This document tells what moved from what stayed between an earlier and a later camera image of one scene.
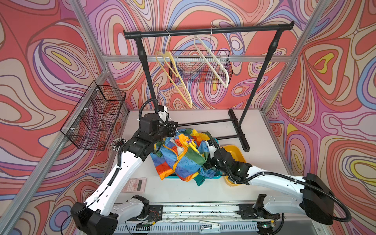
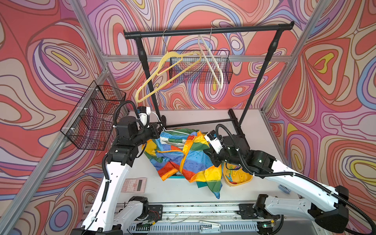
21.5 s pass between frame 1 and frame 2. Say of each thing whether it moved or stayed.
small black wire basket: stayed
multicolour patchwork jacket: moved
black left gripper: moved
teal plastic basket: moved
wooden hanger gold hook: moved
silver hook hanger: moved
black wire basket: stayed
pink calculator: stayed
